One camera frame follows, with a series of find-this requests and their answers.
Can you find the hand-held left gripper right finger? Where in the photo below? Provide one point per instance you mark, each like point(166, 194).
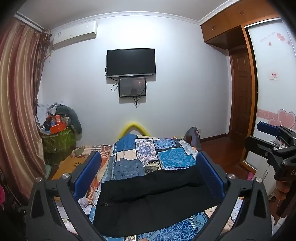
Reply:
point(209, 176)

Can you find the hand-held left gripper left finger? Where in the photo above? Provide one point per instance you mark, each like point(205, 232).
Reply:
point(89, 172)

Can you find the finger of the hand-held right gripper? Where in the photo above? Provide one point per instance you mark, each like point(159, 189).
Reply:
point(256, 144)
point(267, 127)

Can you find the black pants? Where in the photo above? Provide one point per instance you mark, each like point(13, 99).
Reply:
point(150, 197)

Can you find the person's right hand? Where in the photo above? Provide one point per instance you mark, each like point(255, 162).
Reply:
point(280, 190)

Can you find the paw print cardboard box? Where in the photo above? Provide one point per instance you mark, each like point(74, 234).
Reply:
point(69, 165)

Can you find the white cabinet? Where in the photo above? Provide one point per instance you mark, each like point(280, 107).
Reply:
point(263, 180)

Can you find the white crumpled cloth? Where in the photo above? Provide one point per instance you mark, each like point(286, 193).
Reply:
point(84, 204)

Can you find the pink slipper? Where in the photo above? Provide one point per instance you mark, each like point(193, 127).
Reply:
point(251, 177)

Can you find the blue jeans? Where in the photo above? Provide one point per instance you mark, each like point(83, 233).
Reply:
point(128, 170)

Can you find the blue patchwork printed blanket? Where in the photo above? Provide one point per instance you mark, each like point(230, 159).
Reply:
point(171, 157)

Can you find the grey backpack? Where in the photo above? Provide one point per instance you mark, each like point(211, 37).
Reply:
point(193, 136)

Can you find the green patterned cover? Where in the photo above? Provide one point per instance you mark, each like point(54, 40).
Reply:
point(60, 141)

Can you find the brown wooden door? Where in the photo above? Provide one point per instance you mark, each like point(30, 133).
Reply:
point(241, 92)

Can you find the red white sticker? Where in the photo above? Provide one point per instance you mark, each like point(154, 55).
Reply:
point(273, 76)

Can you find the orange box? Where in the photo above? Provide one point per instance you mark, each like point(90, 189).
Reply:
point(57, 127)

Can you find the grey plush pillow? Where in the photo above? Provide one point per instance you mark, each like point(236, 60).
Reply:
point(75, 118)

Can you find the yellow headboard cushion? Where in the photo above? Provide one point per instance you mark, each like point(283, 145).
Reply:
point(133, 126)

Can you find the pile of white clothes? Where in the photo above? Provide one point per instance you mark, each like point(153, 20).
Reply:
point(44, 111)

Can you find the small black monitor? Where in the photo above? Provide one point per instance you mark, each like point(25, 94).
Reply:
point(131, 87)

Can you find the striped brown curtain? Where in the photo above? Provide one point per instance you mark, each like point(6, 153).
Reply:
point(18, 92)

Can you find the wooden overhead cabinet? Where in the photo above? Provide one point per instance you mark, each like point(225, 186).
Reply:
point(222, 25)

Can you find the white air conditioner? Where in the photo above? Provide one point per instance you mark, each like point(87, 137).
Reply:
point(74, 34)

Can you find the black wall television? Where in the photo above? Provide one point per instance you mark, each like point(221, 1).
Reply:
point(130, 62)

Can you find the white curtain rail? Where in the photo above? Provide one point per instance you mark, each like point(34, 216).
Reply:
point(30, 22)

